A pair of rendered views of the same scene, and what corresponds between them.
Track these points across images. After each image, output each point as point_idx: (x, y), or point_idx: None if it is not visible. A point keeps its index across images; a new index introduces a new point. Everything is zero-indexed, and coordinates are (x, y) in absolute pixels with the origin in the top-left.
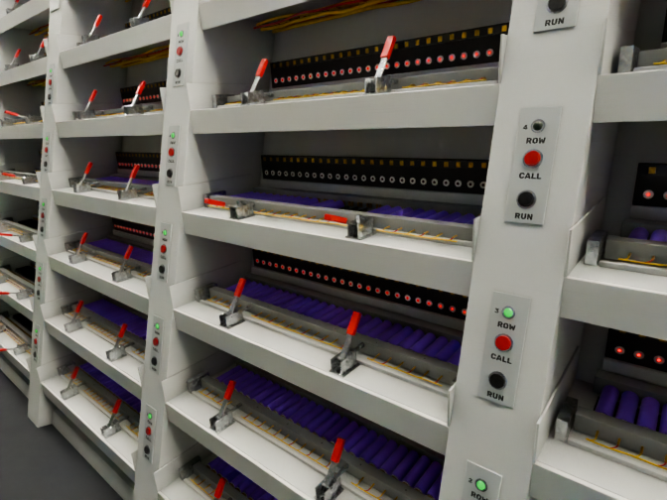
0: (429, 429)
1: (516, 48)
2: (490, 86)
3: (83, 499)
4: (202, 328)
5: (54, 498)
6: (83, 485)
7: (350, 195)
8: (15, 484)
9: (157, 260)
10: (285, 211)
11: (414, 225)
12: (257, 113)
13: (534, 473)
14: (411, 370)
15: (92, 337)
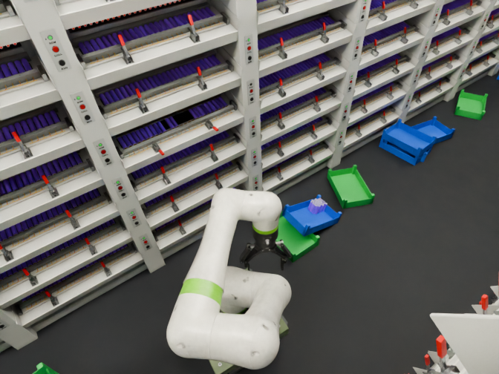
0: (242, 151)
1: (243, 68)
2: (239, 79)
3: (121, 294)
4: (159, 192)
5: (116, 307)
6: (111, 297)
7: None
8: (97, 328)
9: (116, 194)
10: (170, 135)
11: (219, 113)
12: (157, 113)
13: (261, 142)
14: (226, 145)
15: (56, 267)
